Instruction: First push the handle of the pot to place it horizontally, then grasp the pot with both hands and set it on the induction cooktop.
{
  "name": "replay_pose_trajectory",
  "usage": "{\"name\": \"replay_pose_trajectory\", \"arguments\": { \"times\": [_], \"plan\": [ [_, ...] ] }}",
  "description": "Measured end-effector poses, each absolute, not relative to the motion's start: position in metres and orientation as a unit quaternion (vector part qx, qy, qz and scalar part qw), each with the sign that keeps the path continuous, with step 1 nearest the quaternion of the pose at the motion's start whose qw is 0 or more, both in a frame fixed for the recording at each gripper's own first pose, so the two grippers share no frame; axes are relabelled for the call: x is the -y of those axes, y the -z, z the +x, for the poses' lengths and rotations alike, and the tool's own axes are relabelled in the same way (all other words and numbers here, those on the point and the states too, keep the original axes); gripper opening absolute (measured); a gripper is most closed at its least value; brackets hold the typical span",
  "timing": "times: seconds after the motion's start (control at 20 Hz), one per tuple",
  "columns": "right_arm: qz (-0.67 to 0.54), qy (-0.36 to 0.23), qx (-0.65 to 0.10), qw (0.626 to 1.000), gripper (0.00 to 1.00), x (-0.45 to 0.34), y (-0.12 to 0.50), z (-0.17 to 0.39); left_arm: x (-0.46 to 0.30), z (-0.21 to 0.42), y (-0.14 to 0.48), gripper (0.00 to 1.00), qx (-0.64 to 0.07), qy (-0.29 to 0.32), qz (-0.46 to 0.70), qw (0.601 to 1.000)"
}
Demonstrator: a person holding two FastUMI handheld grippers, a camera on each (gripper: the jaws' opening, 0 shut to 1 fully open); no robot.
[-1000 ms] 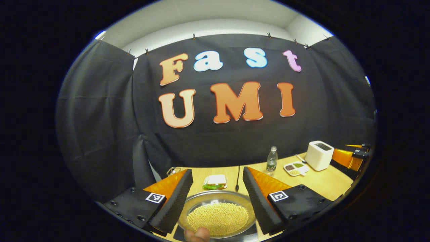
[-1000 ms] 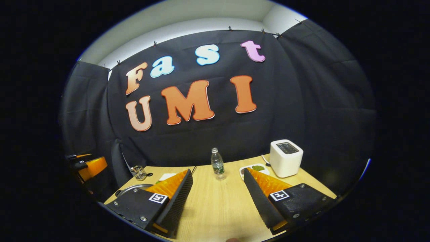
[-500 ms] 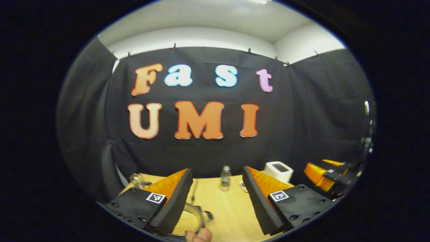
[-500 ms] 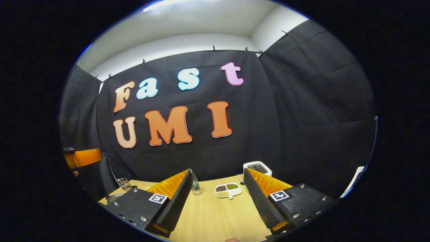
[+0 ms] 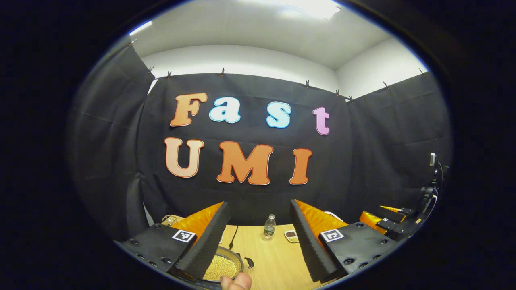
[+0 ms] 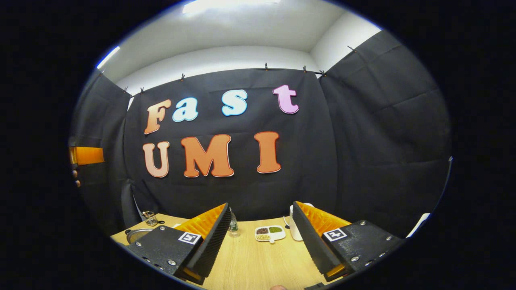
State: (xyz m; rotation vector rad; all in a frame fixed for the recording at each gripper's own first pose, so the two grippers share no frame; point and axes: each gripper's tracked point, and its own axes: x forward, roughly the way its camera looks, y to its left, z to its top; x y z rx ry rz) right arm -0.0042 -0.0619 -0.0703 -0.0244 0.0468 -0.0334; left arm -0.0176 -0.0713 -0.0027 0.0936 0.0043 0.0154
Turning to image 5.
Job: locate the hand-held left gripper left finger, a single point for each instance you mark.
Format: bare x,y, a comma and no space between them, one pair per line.
205,245

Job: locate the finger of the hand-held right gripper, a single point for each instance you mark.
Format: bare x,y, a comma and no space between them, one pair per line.
403,215
391,230

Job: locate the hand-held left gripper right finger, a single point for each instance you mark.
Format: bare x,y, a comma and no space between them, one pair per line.
308,245

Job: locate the pile of yellow soybeans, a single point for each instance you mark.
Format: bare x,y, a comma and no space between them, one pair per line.
221,266

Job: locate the black induction cooktop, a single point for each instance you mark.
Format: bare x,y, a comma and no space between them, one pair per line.
209,284

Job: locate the white divided bean tray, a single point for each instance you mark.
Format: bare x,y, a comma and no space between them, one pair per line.
291,235

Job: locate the white toaster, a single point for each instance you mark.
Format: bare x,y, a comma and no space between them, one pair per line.
334,215

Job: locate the clear plastic water bottle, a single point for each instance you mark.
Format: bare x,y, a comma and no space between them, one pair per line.
269,230

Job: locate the row of black cloth clips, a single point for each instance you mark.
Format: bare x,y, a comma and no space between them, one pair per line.
222,72

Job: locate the ceiling light strip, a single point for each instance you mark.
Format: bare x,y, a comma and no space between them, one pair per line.
140,28

